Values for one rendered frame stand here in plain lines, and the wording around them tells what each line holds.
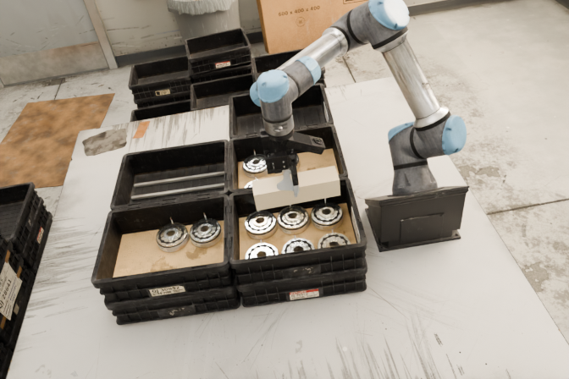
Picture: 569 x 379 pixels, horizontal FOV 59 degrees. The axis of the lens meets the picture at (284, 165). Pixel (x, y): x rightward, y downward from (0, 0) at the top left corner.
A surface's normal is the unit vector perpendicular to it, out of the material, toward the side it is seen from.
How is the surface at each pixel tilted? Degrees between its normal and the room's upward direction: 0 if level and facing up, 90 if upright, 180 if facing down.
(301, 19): 75
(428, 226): 90
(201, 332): 0
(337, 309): 0
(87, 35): 90
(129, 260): 0
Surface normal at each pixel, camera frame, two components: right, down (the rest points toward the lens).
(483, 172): -0.11, -0.76
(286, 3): 0.13, 0.45
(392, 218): 0.12, 0.63
